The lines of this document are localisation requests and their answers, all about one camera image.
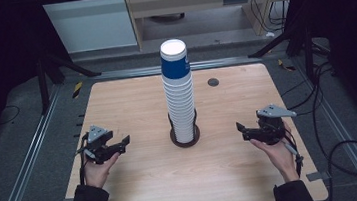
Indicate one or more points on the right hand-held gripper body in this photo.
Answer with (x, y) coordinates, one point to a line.
(271, 126)

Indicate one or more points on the person's right hand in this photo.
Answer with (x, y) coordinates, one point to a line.
(279, 157)

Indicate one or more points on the yellow black tape mark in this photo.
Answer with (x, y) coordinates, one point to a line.
(286, 65)

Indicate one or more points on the person's left hand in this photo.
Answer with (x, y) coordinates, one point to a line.
(98, 174)

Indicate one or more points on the white cabinet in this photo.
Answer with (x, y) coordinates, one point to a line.
(91, 24)

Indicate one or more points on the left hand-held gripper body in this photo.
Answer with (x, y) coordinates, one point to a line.
(99, 145)

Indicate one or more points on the black cup holder stand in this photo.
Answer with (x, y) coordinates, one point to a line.
(186, 142)

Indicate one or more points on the black round table grommet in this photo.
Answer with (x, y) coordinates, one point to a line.
(213, 82)

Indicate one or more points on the stack of paper cups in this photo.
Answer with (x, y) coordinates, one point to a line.
(178, 90)

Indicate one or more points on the black metal stand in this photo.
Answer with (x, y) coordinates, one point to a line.
(309, 53)
(43, 88)

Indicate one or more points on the aluminium floor rail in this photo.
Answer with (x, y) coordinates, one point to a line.
(29, 163)
(130, 72)
(344, 136)

